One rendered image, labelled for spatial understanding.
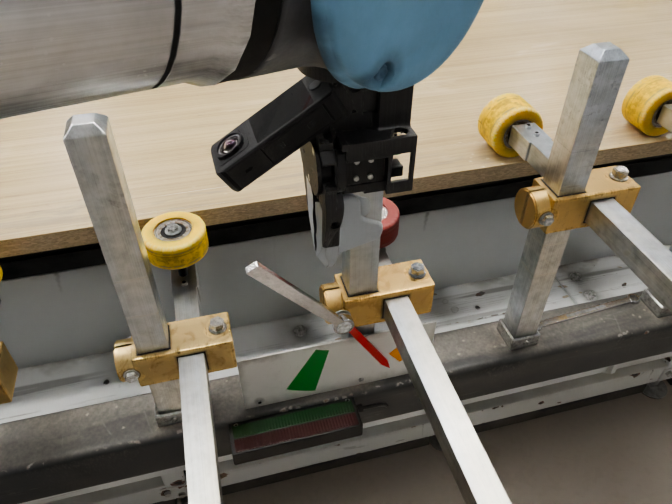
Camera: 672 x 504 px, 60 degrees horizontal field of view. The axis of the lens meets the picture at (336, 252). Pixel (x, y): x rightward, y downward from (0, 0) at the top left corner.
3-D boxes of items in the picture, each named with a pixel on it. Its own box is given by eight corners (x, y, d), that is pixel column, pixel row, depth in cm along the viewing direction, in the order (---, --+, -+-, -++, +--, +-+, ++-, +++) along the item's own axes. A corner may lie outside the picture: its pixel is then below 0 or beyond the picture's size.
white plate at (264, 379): (429, 371, 81) (437, 323, 75) (245, 411, 76) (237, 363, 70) (427, 367, 82) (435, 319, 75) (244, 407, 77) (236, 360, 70)
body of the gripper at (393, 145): (412, 199, 48) (427, 59, 41) (312, 215, 47) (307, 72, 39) (384, 153, 54) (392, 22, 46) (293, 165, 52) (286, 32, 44)
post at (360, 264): (371, 382, 81) (393, 45, 50) (347, 388, 81) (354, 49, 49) (363, 363, 84) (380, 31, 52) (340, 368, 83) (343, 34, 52)
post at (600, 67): (527, 360, 88) (633, 50, 57) (506, 364, 87) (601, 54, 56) (515, 343, 91) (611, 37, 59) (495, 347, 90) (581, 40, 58)
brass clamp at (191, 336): (238, 371, 70) (233, 344, 67) (123, 395, 68) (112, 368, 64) (232, 334, 75) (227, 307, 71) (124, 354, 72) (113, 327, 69)
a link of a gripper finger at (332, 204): (344, 256, 50) (345, 169, 44) (326, 259, 49) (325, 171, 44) (330, 223, 53) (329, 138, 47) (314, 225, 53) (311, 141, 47)
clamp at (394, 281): (431, 313, 73) (436, 284, 70) (328, 333, 71) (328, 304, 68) (415, 283, 78) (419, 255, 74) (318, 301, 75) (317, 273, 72)
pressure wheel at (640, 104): (688, 78, 85) (638, 110, 87) (693, 117, 90) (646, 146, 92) (661, 62, 90) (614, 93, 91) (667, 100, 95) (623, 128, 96)
